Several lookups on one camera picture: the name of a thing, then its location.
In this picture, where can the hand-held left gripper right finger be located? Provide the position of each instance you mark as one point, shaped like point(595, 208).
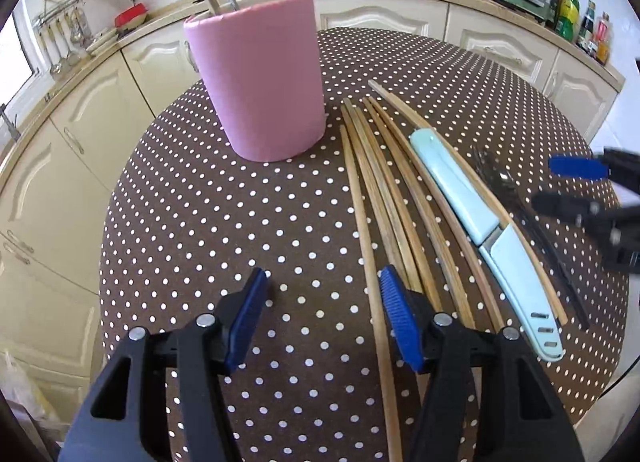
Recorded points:
point(400, 322)

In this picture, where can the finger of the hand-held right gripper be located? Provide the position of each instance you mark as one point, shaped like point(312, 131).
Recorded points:
point(577, 167)
point(560, 204)

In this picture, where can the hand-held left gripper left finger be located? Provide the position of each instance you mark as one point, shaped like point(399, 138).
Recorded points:
point(245, 322)

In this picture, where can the bundle of wooden chopsticks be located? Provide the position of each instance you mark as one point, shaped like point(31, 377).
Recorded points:
point(387, 222)

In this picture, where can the light blue sheathed knife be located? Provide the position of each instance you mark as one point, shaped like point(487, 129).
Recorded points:
point(450, 177)

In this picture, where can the pink utensil holder cup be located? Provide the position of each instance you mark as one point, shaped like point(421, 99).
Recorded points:
point(265, 82)

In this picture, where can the brown polka dot tablecloth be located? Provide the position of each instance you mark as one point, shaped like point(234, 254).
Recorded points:
point(200, 222)

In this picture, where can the red sauce bottle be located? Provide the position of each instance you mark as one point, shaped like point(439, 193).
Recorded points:
point(603, 39)

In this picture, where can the dark soy sauce bottle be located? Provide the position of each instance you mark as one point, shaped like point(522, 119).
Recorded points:
point(588, 27)

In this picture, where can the yellow green bottle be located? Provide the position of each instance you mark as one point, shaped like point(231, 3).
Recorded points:
point(569, 14)

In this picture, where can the clear plastic bag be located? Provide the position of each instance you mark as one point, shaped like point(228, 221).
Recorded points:
point(22, 392)

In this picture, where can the cream lower kitchen cabinets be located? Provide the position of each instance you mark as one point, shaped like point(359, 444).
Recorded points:
point(85, 107)

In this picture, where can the beige kitchen countertop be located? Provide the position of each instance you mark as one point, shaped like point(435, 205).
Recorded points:
point(162, 17)

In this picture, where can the stack of white dishes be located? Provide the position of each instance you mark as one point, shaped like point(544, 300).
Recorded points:
point(102, 39)

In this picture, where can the red container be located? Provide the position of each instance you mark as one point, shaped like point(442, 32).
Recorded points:
point(131, 16)

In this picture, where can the kitchen window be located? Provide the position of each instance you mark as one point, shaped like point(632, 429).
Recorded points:
point(15, 67)

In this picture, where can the metal wall utensil rack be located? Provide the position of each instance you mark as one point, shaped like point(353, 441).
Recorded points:
point(60, 7)

